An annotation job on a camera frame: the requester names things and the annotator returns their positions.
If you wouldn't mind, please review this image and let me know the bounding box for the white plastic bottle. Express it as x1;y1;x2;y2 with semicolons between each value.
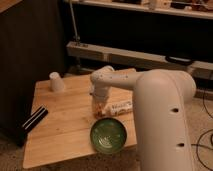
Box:
103;100;132;116

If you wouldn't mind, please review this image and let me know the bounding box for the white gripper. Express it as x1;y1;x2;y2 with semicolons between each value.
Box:
92;95;108;118

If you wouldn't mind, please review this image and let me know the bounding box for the grey metal beam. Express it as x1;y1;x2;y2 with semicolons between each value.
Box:
66;41;213;79

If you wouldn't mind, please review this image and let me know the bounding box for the black floor cable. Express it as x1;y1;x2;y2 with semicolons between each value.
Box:
191;71;213;171

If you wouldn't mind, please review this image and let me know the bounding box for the metal pole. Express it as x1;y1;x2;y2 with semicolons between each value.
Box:
69;0;87;47

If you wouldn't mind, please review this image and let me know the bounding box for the wooden table board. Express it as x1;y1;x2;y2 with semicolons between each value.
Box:
22;68;141;170

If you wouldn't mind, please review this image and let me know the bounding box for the upper shelf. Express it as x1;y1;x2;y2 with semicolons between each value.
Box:
63;0;213;20

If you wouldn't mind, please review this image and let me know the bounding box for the black handle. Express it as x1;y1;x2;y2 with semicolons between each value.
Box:
165;56;194;66

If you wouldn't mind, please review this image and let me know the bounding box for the green bowl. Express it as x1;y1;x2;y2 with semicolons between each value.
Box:
90;118;127;154

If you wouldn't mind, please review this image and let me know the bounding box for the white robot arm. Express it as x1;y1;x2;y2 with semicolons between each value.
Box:
90;66;196;171

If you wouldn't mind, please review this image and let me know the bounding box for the white paper cup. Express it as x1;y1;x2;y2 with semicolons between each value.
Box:
49;72;65;92

